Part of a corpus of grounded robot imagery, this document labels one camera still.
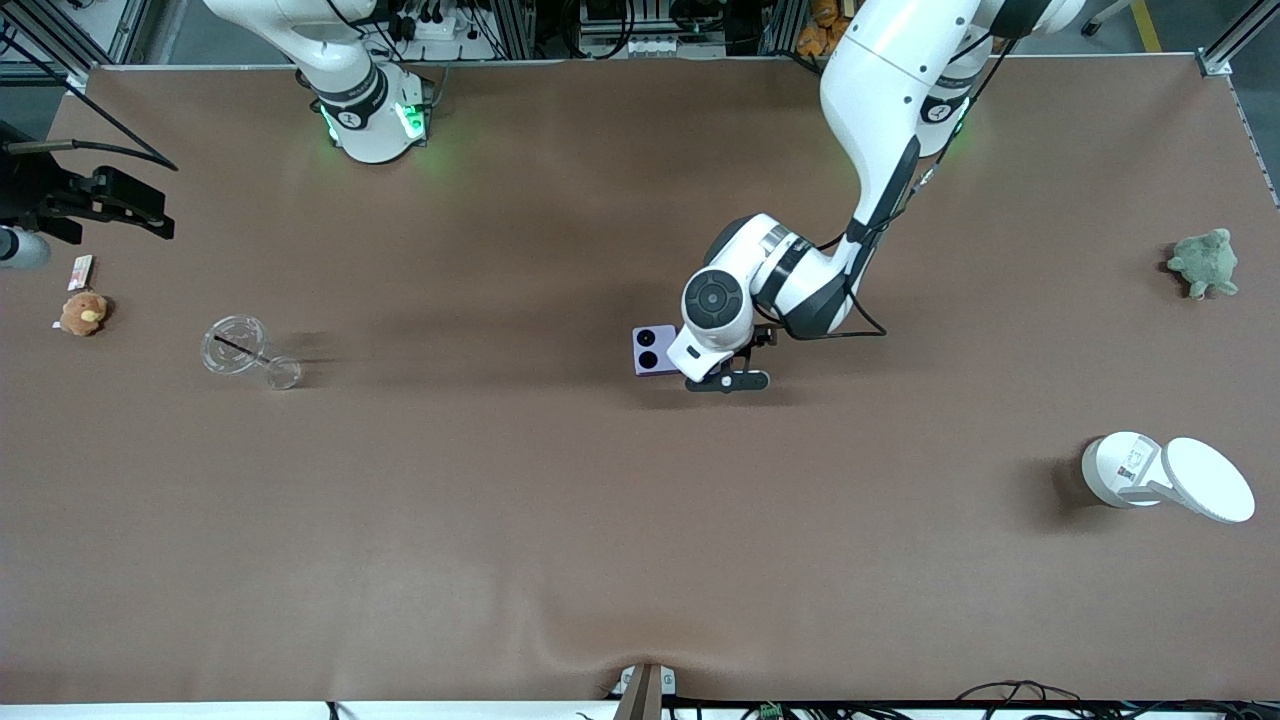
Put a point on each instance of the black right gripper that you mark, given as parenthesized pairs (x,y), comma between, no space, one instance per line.
(38,190)

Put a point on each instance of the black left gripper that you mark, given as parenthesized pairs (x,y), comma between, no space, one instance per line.
(762,338)

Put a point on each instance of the lilac flip phone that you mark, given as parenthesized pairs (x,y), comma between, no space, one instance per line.
(650,352)

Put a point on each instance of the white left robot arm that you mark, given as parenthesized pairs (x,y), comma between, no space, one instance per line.
(880,90)

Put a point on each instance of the small printed card packet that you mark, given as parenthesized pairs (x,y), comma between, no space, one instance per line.
(80,272)

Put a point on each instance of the brown plush bear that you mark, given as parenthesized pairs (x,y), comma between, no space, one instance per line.
(84,314)

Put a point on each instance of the clear glass goblet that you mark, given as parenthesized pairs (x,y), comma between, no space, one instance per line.
(235,340)

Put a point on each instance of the thin black stick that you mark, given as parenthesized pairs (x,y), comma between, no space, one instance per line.
(240,349)

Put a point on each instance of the bag of orange items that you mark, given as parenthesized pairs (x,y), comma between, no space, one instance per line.
(812,38)

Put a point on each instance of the white long power strip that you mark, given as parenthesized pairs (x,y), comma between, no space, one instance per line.
(660,46)

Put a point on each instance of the green plush turtle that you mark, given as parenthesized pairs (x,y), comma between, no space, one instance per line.
(1205,262)

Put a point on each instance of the white open-lid container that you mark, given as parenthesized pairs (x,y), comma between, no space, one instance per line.
(1205,480)

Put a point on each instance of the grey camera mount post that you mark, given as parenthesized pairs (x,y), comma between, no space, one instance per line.
(643,692)

